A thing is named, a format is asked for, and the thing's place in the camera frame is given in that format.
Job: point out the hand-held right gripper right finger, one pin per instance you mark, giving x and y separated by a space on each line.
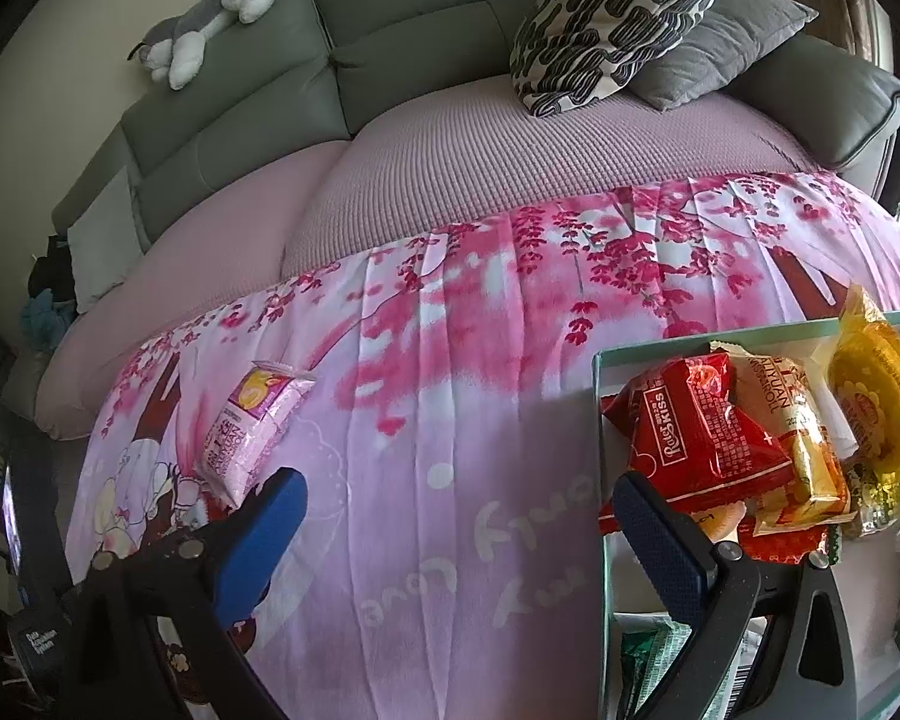
660 540

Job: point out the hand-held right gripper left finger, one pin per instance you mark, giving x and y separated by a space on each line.
262 540

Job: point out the small bright red packet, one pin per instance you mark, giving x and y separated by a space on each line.
690 435

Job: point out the pink snack packet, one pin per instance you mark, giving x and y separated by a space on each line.
255 427

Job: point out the large red gold-patterned packet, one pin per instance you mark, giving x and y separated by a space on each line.
780 540

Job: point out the grey-green snack packet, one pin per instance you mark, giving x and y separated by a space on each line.
652 667

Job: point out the beige packet with red letters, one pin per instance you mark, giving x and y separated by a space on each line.
795 450

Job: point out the teal cardboard box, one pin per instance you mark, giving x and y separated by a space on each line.
645 371

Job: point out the orange yellow cake packet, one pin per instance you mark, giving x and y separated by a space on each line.
877 390

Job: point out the flat screen television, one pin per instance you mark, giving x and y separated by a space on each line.
11 517

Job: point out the printed pink blanket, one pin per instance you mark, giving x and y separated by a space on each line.
457 465

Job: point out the blue cloth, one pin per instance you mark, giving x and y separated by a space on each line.
45 322

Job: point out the light grey pillow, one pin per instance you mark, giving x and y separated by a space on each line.
105 240

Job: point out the dark clothing pile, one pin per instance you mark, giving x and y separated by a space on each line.
52 270

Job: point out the pink ribbed sofa cover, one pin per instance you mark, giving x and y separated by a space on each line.
457 165

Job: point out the grey sofa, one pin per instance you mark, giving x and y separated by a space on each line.
270 90

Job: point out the dark grey pillow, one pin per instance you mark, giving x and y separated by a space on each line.
720 52

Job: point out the black and white patterned pillow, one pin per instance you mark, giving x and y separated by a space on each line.
615 22

